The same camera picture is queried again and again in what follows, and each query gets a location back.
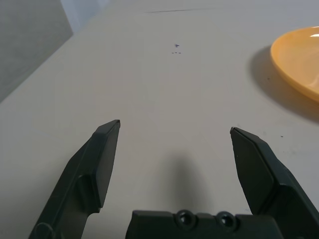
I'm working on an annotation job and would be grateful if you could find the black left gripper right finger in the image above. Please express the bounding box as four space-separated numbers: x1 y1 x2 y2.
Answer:
229 126 319 239

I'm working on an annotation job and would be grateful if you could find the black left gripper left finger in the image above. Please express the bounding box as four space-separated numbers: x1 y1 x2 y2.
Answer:
27 119 121 239

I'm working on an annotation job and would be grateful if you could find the yellow plastic plate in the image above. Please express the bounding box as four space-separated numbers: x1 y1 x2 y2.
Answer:
270 26 319 104

